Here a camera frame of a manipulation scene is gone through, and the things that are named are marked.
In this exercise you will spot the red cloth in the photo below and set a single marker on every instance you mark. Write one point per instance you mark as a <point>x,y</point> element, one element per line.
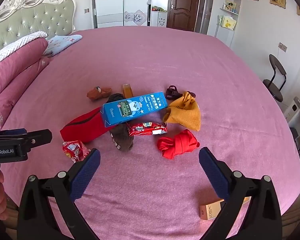
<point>183,142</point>

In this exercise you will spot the pink bed sheet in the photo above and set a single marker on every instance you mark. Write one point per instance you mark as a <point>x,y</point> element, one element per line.
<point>140,194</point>

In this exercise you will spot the orange drawstring bag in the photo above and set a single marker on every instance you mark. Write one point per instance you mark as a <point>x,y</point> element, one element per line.
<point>184,111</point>

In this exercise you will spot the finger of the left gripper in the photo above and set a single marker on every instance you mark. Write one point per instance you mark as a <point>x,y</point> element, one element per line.
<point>37,138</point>

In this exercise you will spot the tufted green headboard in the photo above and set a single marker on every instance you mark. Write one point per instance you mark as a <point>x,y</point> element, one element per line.
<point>19,18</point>

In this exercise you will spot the white wall shelf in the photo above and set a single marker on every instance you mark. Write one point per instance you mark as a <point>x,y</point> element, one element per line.
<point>230,9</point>

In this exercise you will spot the amber perfume bottle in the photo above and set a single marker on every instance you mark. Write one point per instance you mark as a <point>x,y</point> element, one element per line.
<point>127,91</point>

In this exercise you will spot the blue nasal spray box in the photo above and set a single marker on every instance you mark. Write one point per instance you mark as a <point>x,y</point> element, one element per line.
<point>120,111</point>

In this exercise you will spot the dark brown door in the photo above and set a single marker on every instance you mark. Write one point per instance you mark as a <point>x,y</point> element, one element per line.
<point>182,14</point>

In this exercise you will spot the red zipper pouch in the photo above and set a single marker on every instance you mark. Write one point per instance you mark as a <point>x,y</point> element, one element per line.
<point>86,127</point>

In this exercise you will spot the white desk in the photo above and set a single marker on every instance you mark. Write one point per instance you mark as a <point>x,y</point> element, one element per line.
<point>292,116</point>

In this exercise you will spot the red snack wrapper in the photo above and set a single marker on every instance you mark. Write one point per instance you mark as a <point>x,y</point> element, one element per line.
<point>147,128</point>

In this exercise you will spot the gold L'Oreal box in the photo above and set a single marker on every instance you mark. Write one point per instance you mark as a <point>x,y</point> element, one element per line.
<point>211,211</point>

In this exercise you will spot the maroon hair band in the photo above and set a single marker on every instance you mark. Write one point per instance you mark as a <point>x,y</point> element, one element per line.
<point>172,93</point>

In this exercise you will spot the person's left hand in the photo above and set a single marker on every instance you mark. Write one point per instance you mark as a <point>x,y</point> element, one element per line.
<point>3,199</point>

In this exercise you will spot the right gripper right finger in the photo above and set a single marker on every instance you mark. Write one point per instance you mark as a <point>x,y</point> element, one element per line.
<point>263,217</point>

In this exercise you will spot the red snack packet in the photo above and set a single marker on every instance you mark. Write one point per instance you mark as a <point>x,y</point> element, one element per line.
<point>75,150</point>

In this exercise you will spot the rust orange sock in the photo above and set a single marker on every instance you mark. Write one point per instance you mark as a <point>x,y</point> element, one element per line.
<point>99,93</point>

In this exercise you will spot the white wardrobe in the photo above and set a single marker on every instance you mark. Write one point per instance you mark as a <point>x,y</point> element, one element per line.
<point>120,13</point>

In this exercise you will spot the pink folded quilt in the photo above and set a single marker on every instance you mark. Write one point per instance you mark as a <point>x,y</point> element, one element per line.
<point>18,71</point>

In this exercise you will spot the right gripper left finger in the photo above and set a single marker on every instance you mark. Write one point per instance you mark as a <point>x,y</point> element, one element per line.
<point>36,219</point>

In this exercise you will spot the light blue pillow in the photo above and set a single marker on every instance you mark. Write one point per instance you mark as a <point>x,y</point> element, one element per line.
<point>60,43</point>

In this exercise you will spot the brown grey sock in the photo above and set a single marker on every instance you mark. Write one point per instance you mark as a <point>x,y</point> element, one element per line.
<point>121,138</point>

